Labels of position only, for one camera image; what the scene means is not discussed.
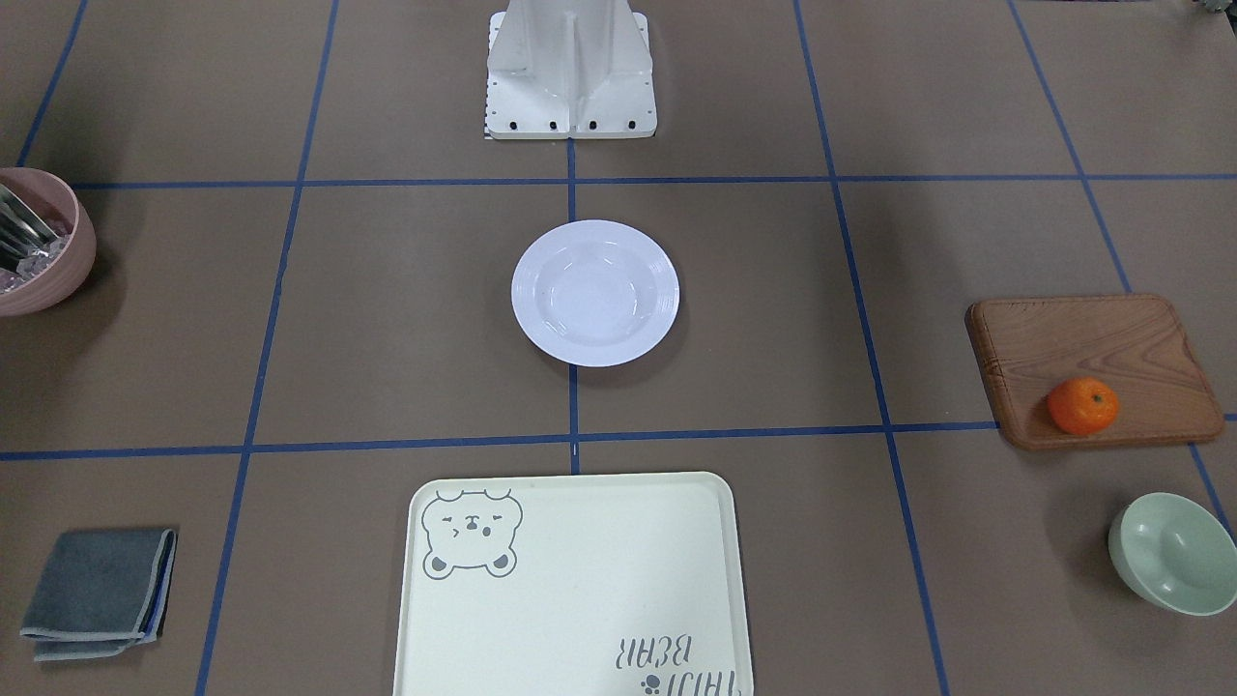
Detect white round plate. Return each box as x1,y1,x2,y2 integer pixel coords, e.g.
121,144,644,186
508,219,682,368

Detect orange mandarin fruit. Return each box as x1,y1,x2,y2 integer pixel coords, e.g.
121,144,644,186
1047,376,1121,436

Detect cream bear print tray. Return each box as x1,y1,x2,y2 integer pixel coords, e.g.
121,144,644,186
392,472,756,695

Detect wooden tray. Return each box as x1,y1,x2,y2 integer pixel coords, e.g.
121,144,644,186
964,294,1225,450

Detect folded grey cloth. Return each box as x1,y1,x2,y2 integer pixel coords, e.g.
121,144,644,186
19,528,181,661

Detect pink bowl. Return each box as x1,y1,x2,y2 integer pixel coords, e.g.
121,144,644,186
1,167,96,316

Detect light green bowl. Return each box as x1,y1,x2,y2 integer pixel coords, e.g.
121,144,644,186
1108,492,1236,617

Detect metal scoop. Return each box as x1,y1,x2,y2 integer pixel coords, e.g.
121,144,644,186
1,185,66,278

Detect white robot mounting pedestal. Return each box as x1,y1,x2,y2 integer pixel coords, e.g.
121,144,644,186
482,1,658,140

